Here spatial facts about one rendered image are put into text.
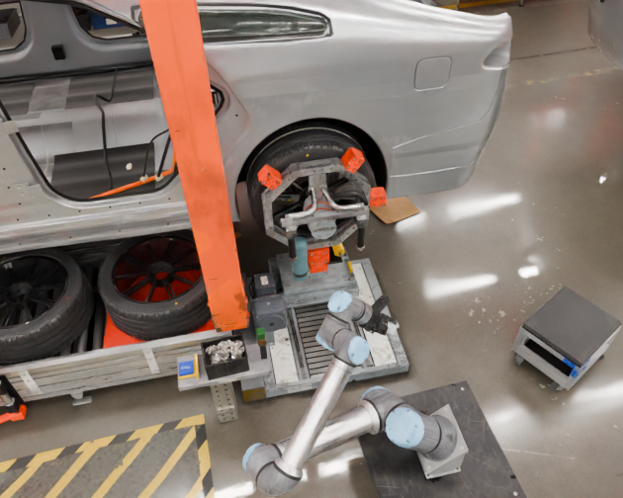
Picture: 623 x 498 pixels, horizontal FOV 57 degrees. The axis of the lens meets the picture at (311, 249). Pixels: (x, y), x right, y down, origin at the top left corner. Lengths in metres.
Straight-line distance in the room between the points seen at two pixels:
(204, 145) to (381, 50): 0.96
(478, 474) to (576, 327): 0.99
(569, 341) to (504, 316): 0.56
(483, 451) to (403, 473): 0.38
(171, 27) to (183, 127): 0.35
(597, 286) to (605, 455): 1.15
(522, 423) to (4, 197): 2.77
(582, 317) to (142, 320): 2.29
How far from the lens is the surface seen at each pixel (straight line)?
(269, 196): 2.75
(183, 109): 1.98
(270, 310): 3.01
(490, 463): 2.78
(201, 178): 2.14
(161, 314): 2.98
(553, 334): 3.21
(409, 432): 2.39
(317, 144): 2.75
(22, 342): 3.18
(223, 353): 2.69
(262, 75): 2.54
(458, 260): 3.89
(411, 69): 2.70
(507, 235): 4.15
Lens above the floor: 2.75
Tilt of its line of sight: 45 degrees down
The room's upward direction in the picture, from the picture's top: 2 degrees counter-clockwise
